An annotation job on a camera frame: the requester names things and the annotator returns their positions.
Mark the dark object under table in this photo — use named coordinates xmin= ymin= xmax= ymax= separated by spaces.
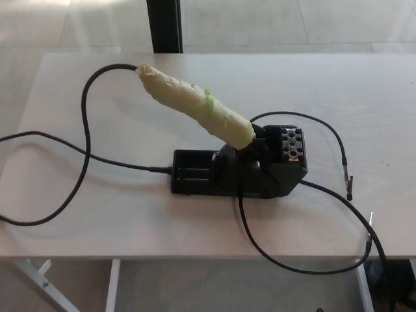
xmin=365 ymin=259 xmax=416 ymax=312

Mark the black vertical pillar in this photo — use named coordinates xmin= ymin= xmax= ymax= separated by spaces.
xmin=146 ymin=0 xmax=185 ymax=54

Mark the white table leg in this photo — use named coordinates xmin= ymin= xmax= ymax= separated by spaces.
xmin=105 ymin=259 xmax=121 ymax=312
xmin=356 ymin=259 xmax=376 ymax=312

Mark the thick black cable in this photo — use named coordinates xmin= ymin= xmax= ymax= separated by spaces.
xmin=300 ymin=180 xmax=389 ymax=261

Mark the white diagonal table brace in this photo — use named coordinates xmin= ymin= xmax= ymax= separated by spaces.
xmin=11 ymin=259 xmax=81 ymax=312

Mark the black stand power cable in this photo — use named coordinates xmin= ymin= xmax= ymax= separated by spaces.
xmin=0 ymin=131 xmax=174 ymax=175

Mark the black soldering iron stand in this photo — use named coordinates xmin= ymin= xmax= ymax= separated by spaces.
xmin=171 ymin=120 xmax=309 ymax=198

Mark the tape-wrapped soldering iron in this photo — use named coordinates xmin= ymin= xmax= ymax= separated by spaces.
xmin=135 ymin=63 xmax=255 ymax=151

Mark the black soldering iron cable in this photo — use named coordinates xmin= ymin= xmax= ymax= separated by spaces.
xmin=0 ymin=63 xmax=140 ymax=226

